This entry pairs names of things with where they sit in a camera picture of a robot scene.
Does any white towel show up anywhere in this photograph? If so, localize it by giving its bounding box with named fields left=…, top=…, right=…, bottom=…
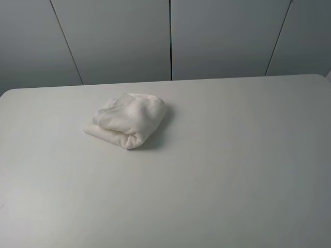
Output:
left=83, top=93, right=166, bottom=150

